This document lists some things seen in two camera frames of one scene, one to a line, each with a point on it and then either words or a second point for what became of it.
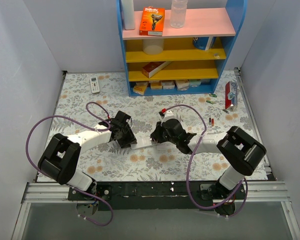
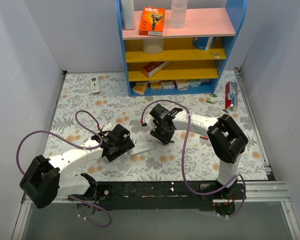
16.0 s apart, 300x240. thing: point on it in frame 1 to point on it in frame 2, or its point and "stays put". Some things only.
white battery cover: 162,146 stays put
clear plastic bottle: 178,13 stays put
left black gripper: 128,140 to 125,144
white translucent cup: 153,46 stays put
